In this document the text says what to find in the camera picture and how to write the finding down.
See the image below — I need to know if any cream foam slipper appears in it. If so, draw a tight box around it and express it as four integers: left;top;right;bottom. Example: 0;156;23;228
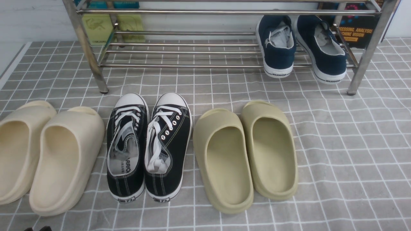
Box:
29;107;105;216
0;100;57;205

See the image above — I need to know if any navy blue sneaker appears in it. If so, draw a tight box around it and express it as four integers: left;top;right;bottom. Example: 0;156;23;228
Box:
255;15;297;78
292;15;346;84

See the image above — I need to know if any left cream foam slipper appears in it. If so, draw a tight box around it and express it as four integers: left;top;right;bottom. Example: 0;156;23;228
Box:
0;100;57;205

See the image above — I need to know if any olive foam slipper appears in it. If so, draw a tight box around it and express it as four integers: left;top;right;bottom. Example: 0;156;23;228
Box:
193;108;254;214
240;100;298;201

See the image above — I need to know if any right olive foam slipper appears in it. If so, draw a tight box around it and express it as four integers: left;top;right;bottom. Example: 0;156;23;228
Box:
240;100;298;201

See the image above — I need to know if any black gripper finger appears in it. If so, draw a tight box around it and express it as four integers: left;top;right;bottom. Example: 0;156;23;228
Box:
39;226;52;231

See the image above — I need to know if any right navy blue sneaker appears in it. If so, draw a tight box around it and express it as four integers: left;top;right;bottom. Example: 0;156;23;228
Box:
292;15;346;84

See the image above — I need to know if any black canvas sneaker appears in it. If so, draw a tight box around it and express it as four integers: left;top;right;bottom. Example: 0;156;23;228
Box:
107;93;149;203
144;92;193;203

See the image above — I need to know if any right cream foam slipper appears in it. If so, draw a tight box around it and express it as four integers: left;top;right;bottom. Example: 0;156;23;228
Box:
29;107;105;216

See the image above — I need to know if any black book with orange text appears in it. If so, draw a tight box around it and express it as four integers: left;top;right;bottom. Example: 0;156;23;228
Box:
318;3;379;49

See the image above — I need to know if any grey checked floor cloth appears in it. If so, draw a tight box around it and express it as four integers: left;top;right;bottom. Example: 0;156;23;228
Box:
1;38;410;231

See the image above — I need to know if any left navy blue sneaker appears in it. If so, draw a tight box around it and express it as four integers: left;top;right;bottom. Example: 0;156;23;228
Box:
255;15;297;78

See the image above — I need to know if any chrome metal shoe rack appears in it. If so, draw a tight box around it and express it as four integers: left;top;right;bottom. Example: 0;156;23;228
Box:
63;0;400;96

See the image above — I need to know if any left olive foam slipper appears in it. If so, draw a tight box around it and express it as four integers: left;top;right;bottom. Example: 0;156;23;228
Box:
193;108;254;214

